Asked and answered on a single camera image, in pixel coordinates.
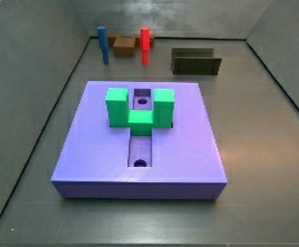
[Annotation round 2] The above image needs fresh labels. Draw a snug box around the brown T-shaped block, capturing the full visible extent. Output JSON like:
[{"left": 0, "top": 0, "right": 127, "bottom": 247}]
[{"left": 108, "top": 33, "right": 142, "bottom": 56}]

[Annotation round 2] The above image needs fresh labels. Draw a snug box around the black angle fixture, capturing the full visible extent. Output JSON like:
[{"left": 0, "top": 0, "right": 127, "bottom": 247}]
[{"left": 171, "top": 48, "right": 222, "bottom": 75}]

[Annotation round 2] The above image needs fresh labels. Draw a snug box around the green U-shaped block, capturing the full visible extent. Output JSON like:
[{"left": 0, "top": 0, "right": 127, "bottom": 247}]
[{"left": 106, "top": 88, "right": 175, "bottom": 136}]

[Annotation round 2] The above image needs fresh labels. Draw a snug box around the purple base block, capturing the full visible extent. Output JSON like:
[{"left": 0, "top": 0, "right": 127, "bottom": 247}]
[{"left": 52, "top": 81, "right": 227, "bottom": 199}]

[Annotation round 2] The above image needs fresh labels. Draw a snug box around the red peg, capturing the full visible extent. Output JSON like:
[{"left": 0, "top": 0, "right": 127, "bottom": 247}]
[{"left": 140, "top": 26, "right": 150, "bottom": 66}]

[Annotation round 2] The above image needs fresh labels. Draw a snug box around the blue peg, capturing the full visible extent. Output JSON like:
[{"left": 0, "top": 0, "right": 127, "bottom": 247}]
[{"left": 96, "top": 26, "right": 110, "bottom": 65}]

